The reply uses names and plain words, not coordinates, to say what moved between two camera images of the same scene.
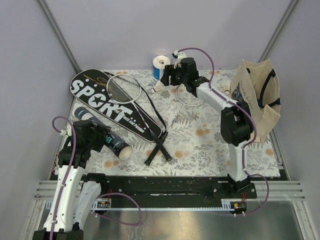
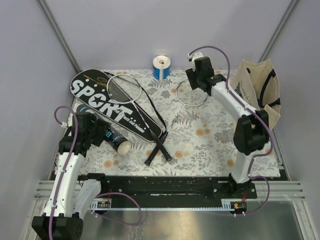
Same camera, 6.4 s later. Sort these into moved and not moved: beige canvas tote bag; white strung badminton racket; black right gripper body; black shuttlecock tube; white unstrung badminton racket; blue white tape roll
Moved: black shuttlecock tube; black right gripper body
Not moved: beige canvas tote bag; white strung badminton racket; blue white tape roll; white unstrung badminton racket
